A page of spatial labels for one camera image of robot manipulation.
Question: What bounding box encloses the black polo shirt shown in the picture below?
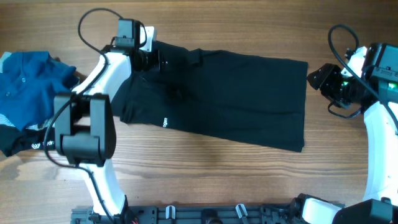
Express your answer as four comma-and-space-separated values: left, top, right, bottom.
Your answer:
111, 41, 308, 152

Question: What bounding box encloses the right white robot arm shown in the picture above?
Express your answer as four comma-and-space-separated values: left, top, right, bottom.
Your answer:
294, 43, 397, 223

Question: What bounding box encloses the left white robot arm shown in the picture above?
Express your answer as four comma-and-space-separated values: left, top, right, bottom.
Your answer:
53, 19, 164, 223

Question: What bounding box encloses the blue polo shirt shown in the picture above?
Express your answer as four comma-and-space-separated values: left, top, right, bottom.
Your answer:
1, 51, 79, 131

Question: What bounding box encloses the black shirt with white logo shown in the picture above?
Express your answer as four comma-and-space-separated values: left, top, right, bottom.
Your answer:
1, 124, 47, 157

